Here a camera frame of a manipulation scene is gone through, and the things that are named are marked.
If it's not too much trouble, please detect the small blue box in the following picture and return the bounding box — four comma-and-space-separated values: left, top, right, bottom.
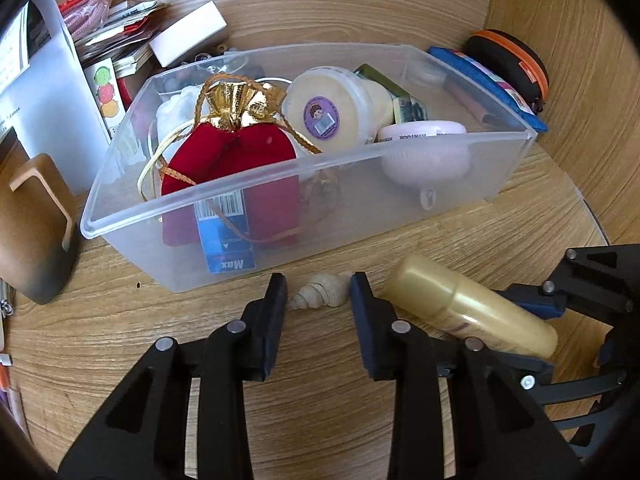
194, 192, 258, 275

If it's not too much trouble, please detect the pink round device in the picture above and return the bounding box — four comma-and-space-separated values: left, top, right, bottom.
376, 120, 472, 211

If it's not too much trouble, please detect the clear plastic bin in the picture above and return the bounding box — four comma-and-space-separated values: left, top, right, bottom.
80, 44, 538, 295

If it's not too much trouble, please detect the beige seashell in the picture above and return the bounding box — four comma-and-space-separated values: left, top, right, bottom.
287, 271, 353, 311

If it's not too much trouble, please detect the translucent cream jar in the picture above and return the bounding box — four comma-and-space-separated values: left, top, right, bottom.
281, 66, 396, 153

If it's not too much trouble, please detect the red velvet drawstring pouch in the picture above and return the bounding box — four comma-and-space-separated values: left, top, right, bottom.
139, 76, 325, 251

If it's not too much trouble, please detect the blue patterned pouch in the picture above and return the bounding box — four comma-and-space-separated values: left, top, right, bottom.
427, 46, 549, 133

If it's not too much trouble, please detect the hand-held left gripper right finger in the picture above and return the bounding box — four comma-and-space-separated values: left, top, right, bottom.
350, 272, 583, 480

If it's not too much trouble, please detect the black orange zip case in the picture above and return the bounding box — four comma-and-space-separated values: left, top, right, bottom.
462, 29, 551, 113

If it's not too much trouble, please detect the white paper sheet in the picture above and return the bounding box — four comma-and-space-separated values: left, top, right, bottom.
0, 2, 33, 91

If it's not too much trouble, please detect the pile of small trinkets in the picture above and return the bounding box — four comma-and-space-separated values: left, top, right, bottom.
160, 45, 251, 93

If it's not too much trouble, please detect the gold bottle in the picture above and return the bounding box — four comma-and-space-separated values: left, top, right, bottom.
382, 254, 560, 360

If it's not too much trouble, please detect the white translucent file holder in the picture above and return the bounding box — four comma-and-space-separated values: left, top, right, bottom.
0, 0, 113, 196

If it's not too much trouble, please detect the white cardboard box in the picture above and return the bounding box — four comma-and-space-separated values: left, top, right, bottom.
148, 1, 227, 67

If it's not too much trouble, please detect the white orange plastic item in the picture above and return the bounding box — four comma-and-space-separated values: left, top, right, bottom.
0, 350, 28, 436

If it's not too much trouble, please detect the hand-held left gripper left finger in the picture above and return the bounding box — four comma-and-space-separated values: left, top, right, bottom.
57, 273, 288, 480

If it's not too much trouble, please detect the white drawstring pouch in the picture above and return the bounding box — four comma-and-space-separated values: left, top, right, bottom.
155, 85, 203, 136

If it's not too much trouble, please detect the wooden desktop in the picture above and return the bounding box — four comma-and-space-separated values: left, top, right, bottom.
0, 0, 613, 480

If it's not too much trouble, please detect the pink cord packet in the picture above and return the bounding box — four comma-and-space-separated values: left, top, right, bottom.
57, 0, 113, 36

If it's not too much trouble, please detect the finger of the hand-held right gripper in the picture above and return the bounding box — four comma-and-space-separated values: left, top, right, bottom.
495, 350, 640, 458
500, 244, 640, 331

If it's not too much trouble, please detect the traffic light card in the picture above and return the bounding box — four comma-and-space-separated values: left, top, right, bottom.
82, 57, 126, 141

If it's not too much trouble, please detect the stack of booklets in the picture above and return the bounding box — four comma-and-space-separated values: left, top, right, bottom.
75, 0, 171, 78

